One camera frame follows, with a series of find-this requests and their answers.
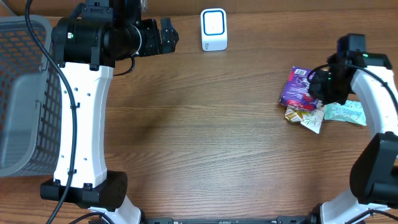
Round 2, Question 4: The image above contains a teal tissue packet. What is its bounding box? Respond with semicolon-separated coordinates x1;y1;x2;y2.
324;100;367;126

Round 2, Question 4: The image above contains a white tube gold cap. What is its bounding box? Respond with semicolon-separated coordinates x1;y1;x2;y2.
300;103;326;134

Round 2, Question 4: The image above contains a purple Carefree pad pack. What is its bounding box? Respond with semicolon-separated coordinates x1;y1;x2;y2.
279;67;318;111

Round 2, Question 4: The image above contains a white barcode scanner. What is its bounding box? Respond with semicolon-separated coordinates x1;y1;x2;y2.
200;8;228;52

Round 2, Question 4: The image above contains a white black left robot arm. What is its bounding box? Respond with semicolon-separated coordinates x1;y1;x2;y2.
40;1;179;223

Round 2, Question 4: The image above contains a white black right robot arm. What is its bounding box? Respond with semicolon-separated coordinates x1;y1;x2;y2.
303;34;397;223

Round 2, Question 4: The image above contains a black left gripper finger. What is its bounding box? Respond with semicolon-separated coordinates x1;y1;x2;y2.
160;17;179;42
162;40;178;54

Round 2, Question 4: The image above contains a grey plastic mesh basket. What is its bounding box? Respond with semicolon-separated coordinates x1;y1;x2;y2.
1;16;62;177

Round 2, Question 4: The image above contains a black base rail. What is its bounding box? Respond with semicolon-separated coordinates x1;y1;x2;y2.
141;216;307;224

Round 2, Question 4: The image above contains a green tea drink carton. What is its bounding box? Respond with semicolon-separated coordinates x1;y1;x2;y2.
284;108;310;123

